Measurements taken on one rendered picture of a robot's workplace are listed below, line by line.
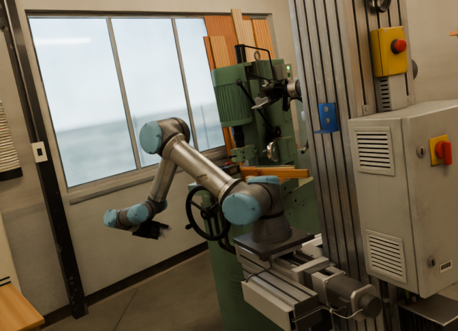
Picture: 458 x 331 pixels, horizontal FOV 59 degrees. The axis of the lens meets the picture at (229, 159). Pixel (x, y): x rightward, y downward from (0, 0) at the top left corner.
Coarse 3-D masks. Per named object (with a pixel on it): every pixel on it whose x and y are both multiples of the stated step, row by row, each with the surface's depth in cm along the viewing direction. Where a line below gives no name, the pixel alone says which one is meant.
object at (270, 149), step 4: (272, 140) 222; (268, 144) 221; (272, 144) 221; (276, 144) 225; (268, 148) 220; (272, 148) 221; (276, 148) 224; (268, 152) 220; (272, 152) 221; (276, 152) 224; (268, 156) 221; (272, 156) 221; (276, 156) 224; (272, 160) 222; (276, 160) 224
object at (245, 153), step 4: (252, 144) 226; (236, 148) 220; (240, 148) 218; (244, 148) 219; (248, 148) 222; (252, 148) 225; (232, 152) 220; (236, 152) 218; (240, 152) 217; (244, 152) 219; (248, 152) 222; (236, 156) 219; (240, 156) 217; (244, 156) 219; (248, 156) 222; (252, 156) 224; (232, 160) 221; (236, 160) 219; (240, 160) 218; (244, 160) 219
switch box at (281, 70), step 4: (280, 64) 226; (284, 64) 227; (288, 64) 231; (276, 68) 228; (280, 68) 227; (284, 68) 227; (276, 72) 229; (280, 72) 227; (284, 72) 227; (288, 72) 230; (276, 76) 229; (280, 76) 228; (284, 76) 227; (292, 76) 233; (288, 80) 230
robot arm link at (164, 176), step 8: (184, 128) 155; (168, 160) 165; (160, 168) 168; (168, 168) 166; (176, 168) 169; (160, 176) 169; (168, 176) 168; (160, 184) 170; (168, 184) 171; (152, 192) 173; (160, 192) 172; (152, 200) 174; (160, 200) 174; (152, 208) 173; (160, 208) 178
